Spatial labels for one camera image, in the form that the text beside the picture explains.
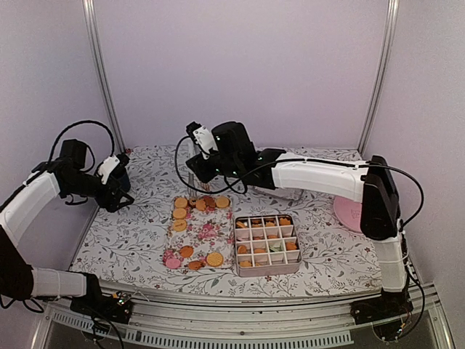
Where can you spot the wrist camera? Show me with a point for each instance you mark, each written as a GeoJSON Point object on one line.
{"type": "Point", "coordinates": [202, 138]}
{"type": "Point", "coordinates": [113, 167]}

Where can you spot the left aluminium frame post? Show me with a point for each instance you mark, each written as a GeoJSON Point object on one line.
{"type": "Point", "coordinates": [102, 77]}

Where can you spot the floral tablecloth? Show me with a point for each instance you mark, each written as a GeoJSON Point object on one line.
{"type": "Point", "coordinates": [126, 247]}

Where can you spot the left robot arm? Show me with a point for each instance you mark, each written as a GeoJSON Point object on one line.
{"type": "Point", "coordinates": [63, 177]}

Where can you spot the pink plate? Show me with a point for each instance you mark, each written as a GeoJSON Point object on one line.
{"type": "Point", "coordinates": [348, 213]}

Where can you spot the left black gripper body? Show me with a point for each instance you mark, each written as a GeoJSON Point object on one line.
{"type": "Point", "coordinates": [102, 198]}

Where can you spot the metal tin lid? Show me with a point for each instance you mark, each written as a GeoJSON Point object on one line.
{"type": "Point", "coordinates": [287, 194]}

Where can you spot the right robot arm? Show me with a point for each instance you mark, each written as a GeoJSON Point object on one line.
{"type": "Point", "coordinates": [227, 151]}

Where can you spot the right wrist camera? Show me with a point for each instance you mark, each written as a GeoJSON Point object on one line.
{"type": "Point", "coordinates": [202, 138]}

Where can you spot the right aluminium frame post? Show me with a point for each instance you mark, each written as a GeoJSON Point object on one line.
{"type": "Point", "coordinates": [386, 50]}

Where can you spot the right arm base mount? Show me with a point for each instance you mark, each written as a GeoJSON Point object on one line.
{"type": "Point", "coordinates": [388, 305]}

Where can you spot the metal serving tongs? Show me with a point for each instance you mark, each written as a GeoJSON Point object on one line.
{"type": "Point", "coordinates": [196, 183]}

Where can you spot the metal divided cookie tin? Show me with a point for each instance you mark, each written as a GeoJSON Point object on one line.
{"type": "Point", "coordinates": [253, 235]}

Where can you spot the red mark round cookie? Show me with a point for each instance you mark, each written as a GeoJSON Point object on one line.
{"type": "Point", "coordinates": [179, 225]}

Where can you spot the chocolate donut cookie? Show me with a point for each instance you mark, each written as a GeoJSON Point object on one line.
{"type": "Point", "coordinates": [192, 201]}

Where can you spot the aluminium frame post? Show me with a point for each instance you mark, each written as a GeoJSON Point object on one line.
{"type": "Point", "coordinates": [386, 50]}
{"type": "Point", "coordinates": [102, 77]}

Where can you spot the floral cookie tray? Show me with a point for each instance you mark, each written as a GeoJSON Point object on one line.
{"type": "Point", "coordinates": [208, 240]}

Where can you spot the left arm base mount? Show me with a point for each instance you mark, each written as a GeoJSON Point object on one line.
{"type": "Point", "coordinates": [114, 308]}

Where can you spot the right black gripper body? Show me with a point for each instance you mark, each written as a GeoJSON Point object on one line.
{"type": "Point", "coordinates": [226, 167]}

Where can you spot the swirl orange cookie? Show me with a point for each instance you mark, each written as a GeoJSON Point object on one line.
{"type": "Point", "coordinates": [290, 246]}

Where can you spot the round tan cookie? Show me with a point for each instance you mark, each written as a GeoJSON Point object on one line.
{"type": "Point", "coordinates": [222, 202]}

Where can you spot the dark blue cup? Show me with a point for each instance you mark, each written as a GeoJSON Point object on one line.
{"type": "Point", "coordinates": [122, 177]}

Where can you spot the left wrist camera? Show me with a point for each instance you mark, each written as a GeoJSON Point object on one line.
{"type": "Point", "coordinates": [113, 167]}

